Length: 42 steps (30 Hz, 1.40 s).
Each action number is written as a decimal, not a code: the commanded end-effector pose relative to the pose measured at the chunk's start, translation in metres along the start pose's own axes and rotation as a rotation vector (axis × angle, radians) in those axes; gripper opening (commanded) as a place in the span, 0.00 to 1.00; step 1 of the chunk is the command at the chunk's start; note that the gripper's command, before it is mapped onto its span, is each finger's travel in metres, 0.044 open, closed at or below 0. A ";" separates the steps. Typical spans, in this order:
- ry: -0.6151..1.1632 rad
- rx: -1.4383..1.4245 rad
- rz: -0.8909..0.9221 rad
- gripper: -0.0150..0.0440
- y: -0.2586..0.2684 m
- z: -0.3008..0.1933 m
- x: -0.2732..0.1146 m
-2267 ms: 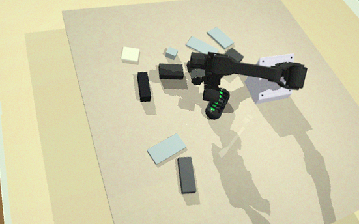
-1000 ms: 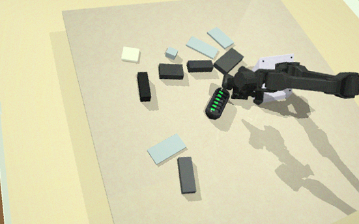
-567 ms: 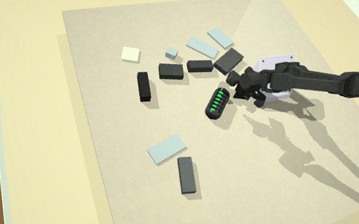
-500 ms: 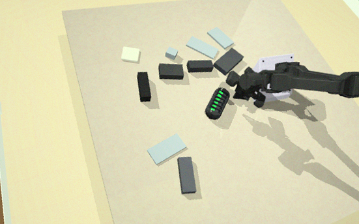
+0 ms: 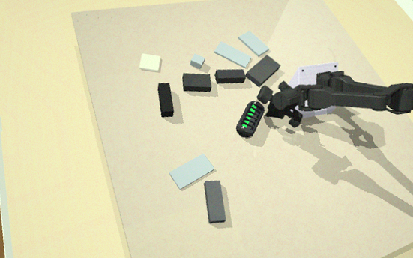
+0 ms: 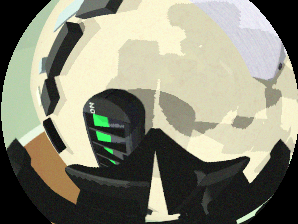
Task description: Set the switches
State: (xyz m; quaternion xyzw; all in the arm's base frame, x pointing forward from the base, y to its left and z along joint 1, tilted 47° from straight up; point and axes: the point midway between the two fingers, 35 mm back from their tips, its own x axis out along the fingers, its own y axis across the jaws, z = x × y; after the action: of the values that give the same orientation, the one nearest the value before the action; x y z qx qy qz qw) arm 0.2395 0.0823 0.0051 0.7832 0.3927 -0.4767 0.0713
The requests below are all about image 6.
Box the dark grey controller unit with green rocker switches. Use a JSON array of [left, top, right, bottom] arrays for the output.
[[82, 88, 145, 167]]

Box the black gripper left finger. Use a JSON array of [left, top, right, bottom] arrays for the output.
[[65, 128, 157, 217]]

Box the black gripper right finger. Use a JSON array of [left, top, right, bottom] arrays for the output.
[[156, 128, 250, 214]]

